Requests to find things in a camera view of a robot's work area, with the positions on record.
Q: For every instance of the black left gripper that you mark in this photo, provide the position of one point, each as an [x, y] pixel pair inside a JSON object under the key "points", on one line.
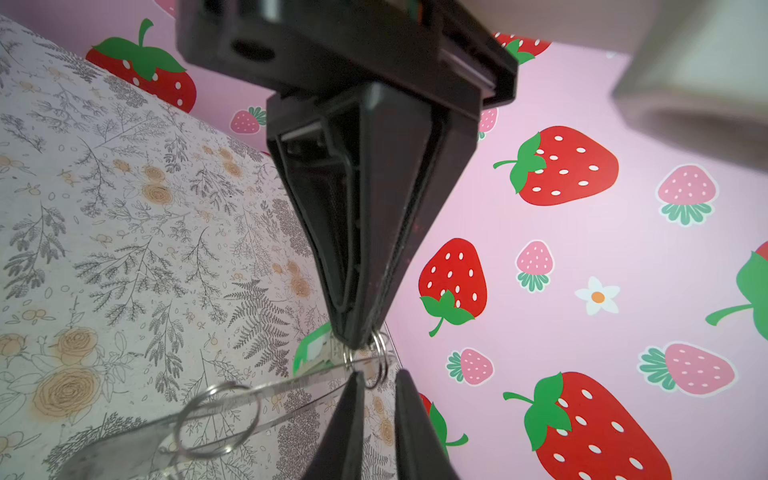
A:
{"points": [[413, 151]]}

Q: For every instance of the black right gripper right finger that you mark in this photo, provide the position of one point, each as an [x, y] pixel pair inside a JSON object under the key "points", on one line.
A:
{"points": [[419, 453]]}

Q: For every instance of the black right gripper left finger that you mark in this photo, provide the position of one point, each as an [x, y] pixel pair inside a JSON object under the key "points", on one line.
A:
{"points": [[340, 453]]}

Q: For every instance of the silver key green tag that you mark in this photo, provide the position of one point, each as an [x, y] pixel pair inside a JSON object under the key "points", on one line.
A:
{"points": [[322, 352]]}

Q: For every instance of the clear acrylic keyring holder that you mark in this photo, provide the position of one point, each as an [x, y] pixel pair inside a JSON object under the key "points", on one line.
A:
{"points": [[213, 425]]}

